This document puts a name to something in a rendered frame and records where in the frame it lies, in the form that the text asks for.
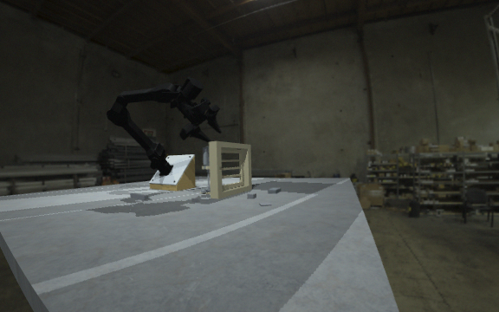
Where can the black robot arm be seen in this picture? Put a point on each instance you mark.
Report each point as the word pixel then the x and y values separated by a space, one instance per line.
pixel 164 93

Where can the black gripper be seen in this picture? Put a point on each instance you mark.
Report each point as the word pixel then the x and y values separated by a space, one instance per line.
pixel 192 129

